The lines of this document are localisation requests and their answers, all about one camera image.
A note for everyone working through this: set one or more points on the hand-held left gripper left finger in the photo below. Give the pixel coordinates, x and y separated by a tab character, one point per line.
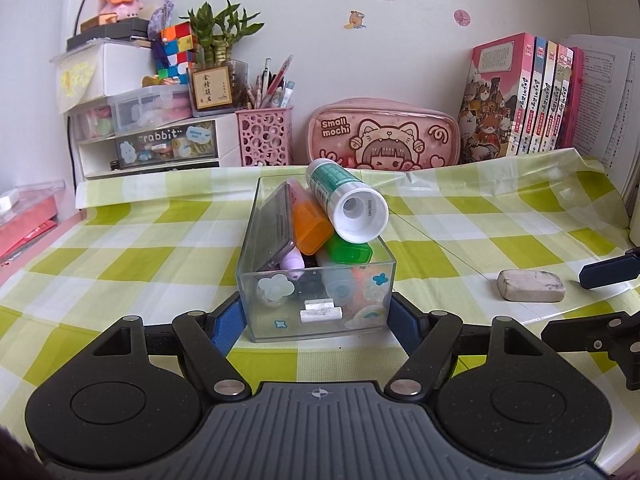
227	325

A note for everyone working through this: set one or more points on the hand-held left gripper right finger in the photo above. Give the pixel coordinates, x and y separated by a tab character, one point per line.
400	325

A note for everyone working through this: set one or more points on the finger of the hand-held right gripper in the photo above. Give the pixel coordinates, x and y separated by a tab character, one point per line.
607	272
590	332

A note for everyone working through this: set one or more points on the clear plastic box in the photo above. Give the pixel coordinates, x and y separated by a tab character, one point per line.
265	320

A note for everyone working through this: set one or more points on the white eraser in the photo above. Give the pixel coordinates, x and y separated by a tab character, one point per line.
530	285

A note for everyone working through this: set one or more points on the green highlighter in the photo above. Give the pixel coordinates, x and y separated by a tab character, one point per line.
350	252

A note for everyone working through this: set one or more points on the dark pencil lead case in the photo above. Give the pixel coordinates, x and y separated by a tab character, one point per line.
275	225

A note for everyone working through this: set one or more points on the orange highlighter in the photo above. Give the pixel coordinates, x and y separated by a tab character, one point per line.
310	225

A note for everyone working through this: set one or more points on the white green glue stick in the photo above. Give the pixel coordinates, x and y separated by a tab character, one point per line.
340	195

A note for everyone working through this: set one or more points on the green checked tablecloth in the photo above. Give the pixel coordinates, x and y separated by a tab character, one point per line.
150	260

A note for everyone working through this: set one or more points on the grey spine book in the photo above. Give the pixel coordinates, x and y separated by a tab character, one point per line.
567	105

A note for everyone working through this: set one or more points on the stack of printed papers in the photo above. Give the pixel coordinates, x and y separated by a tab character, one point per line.
605	100

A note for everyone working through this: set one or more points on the striped spine book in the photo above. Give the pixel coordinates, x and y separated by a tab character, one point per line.
559	100

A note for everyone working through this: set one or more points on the cream spine book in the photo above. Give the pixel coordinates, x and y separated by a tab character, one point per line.
547	100

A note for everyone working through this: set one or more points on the white desktop drawer organizer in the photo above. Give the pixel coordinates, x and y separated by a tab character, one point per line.
165	145

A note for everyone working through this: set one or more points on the pink cartoon pencil case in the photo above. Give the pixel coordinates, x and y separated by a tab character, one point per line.
380	135

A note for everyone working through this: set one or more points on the blue spine book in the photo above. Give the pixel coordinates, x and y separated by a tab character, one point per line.
536	95

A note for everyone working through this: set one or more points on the pink perforated pen basket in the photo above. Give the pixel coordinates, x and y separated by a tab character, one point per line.
262	135

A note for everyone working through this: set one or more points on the pink spine book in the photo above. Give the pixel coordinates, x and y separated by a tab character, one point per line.
495	100

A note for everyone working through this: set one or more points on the glass vase with label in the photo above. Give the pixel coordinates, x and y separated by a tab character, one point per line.
215	90

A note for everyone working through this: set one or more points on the bunch of pens in basket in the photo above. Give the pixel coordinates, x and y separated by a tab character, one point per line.
270	85

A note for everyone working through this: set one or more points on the colourful puzzle cube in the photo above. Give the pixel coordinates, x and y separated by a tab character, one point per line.
175	55

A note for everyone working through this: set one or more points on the white storage box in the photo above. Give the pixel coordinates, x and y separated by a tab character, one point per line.
120	70

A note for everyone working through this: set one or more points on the lucky bamboo plant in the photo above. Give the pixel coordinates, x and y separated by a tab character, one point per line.
220	35

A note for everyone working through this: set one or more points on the black case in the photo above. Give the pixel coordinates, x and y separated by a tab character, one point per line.
115	30

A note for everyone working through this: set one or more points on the purple hanging charm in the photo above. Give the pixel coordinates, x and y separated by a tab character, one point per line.
162	15

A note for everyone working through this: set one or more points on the round pink wall sticker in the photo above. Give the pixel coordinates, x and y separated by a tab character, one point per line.
461	16

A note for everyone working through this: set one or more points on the brown animal wall sticker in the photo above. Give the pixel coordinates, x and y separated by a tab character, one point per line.
354	20

